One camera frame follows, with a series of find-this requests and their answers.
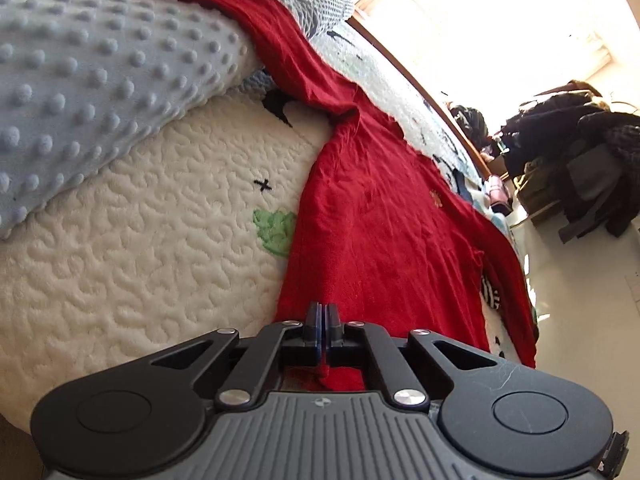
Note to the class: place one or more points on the rack of dark hanging clothes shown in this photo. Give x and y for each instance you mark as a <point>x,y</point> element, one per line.
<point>575,160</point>

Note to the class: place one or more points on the red garment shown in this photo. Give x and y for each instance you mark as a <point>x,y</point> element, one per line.
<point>390,220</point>

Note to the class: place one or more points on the dark clothes pile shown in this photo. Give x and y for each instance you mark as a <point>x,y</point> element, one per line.
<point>470,120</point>

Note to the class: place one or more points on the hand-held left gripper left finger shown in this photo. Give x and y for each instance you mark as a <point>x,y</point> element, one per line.
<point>316,332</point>

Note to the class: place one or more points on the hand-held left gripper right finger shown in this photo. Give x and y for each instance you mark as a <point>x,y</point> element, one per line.
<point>332,330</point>

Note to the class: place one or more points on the light blue dotted blanket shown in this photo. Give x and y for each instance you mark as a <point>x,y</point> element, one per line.
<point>100,85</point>

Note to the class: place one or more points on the black white striped garment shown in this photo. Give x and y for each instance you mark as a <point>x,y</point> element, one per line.
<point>492,292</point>

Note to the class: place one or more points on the window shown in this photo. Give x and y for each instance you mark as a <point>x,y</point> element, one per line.
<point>475,20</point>

